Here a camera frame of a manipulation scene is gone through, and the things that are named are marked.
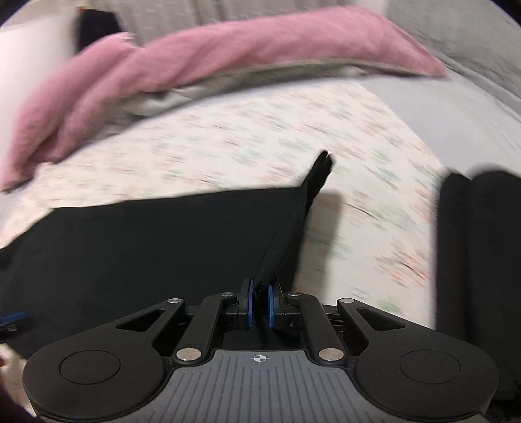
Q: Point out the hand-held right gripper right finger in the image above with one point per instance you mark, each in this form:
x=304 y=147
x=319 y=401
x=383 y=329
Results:
x=272 y=305

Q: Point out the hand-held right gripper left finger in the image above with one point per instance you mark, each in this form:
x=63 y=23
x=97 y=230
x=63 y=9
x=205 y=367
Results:
x=249 y=303

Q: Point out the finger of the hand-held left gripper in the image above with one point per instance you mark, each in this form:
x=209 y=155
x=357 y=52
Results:
x=11 y=319

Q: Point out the black pants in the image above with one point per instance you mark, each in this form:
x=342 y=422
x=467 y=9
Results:
x=163 y=248

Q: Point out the floral bed sheet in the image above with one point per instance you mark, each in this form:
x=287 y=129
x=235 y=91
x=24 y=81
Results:
x=228 y=154

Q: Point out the folded black cloth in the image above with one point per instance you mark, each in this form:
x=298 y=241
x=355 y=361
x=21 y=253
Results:
x=476 y=264

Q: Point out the pink duvet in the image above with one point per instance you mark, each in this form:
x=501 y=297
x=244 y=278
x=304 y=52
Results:
x=195 y=57

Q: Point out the grey bed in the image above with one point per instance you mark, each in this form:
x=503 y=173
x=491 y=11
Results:
x=447 y=122

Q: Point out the grey star-print curtain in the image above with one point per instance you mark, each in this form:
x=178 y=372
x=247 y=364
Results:
x=211 y=18

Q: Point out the dark hanging garment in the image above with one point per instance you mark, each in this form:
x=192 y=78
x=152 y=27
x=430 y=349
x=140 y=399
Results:
x=95 y=28

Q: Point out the grey quilted pillow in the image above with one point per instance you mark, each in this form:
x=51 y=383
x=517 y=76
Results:
x=460 y=36

